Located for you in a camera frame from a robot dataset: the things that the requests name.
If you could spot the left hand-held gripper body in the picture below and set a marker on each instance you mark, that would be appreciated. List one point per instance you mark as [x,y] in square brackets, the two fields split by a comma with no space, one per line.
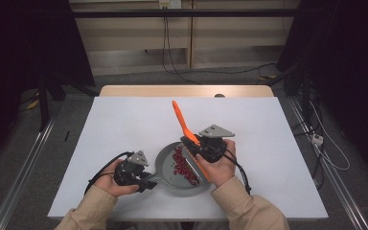
[134,166]

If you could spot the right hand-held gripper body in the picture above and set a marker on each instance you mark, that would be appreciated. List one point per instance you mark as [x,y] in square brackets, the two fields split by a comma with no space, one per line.
[214,145]

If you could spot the red and green beans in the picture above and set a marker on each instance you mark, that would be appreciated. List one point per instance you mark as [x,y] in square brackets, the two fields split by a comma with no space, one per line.
[183,169]

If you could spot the grey dustpan with orange edge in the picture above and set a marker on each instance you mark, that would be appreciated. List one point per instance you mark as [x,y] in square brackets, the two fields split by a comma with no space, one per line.
[166,166]

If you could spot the orange brush with grey bristles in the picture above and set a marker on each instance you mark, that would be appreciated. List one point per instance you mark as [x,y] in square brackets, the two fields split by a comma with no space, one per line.
[180,116]

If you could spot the person's right hand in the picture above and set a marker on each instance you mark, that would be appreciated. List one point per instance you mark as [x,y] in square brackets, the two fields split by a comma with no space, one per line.
[223,169]

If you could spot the person's left hand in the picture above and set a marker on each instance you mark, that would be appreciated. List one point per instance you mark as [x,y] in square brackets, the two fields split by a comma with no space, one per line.
[107,182]

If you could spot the white table sheet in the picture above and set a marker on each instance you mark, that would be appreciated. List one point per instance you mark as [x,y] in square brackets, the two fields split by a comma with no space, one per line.
[124,121]

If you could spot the round table grommet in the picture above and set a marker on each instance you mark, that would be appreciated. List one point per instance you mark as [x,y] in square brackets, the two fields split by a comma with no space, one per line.
[219,95]

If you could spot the wooden table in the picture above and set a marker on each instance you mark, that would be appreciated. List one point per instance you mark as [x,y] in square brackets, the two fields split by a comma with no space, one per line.
[140,91]

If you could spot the small black floor item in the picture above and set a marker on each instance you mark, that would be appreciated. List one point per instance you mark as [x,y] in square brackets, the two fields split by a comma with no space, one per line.
[66,135]

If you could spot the yellow floor tape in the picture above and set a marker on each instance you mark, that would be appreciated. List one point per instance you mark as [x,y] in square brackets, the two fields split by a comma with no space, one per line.
[33,103]
[268,77]

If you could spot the black metal stand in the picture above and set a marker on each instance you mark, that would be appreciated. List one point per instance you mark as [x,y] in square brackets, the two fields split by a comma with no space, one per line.
[43,108]
[306,96]

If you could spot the black metal crossbar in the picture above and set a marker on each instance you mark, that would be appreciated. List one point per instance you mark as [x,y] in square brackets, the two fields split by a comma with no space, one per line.
[124,13]

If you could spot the dark curtain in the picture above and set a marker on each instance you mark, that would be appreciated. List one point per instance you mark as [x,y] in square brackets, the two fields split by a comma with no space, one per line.
[348,48]
[12,48]

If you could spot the metal floor rail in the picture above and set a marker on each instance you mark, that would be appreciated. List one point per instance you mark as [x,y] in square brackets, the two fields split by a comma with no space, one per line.
[338,188]
[19,182]

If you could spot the white wall socket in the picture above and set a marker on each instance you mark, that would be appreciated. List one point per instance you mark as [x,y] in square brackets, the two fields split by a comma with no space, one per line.
[170,4]

